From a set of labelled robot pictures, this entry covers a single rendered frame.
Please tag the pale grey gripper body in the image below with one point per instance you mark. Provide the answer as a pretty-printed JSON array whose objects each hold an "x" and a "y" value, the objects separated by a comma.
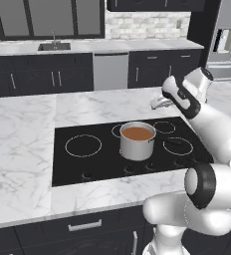
[{"x": 160, "y": 103}]

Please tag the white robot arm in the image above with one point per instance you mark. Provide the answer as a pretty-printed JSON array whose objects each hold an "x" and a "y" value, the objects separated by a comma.
[{"x": 217, "y": 132}]

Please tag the brown hot chocolate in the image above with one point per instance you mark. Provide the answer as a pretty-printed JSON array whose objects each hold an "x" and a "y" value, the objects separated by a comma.
[{"x": 138, "y": 133}]

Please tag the silver saucepan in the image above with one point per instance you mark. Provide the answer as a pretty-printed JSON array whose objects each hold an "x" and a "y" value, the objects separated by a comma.
[{"x": 136, "y": 149}]

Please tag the dark base cupboard run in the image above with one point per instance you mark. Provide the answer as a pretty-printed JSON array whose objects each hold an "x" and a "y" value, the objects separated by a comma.
[
  {"x": 38, "y": 74},
  {"x": 154, "y": 68}
]

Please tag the silver dishwasher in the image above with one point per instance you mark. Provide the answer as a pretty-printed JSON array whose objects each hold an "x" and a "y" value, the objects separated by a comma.
[{"x": 111, "y": 71}]

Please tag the black hob knob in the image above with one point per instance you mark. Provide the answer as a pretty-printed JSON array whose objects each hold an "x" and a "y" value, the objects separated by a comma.
[
  {"x": 150, "y": 166},
  {"x": 130, "y": 169},
  {"x": 181, "y": 162},
  {"x": 87, "y": 175}
]

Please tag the dark tall side panel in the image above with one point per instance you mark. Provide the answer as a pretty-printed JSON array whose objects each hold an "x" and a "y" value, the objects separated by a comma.
[{"x": 200, "y": 30}]

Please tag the black hob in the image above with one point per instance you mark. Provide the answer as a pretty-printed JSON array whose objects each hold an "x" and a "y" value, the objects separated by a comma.
[{"x": 97, "y": 164}]

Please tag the silver fridge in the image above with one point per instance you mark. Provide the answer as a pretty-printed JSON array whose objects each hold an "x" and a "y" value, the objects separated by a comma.
[{"x": 228, "y": 36}]

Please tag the steel sink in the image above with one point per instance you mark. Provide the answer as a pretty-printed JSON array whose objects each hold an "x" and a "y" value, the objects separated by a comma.
[{"x": 54, "y": 47}]

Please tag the silver tap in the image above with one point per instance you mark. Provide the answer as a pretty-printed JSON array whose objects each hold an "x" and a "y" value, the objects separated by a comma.
[{"x": 54, "y": 37}]

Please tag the black framed window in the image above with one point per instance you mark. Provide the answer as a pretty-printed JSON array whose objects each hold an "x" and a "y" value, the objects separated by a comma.
[{"x": 51, "y": 18}]

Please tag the dark drawer front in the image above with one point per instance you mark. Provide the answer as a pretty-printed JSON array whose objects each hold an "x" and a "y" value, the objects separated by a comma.
[{"x": 41, "y": 229}]

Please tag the grey wall socket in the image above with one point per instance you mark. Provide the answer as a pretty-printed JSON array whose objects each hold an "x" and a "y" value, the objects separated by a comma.
[{"x": 179, "y": 24}]

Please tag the dark wall cupboard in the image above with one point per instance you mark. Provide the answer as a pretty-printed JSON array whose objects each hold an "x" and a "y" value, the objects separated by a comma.
[{"x": 154, "y": 4}]

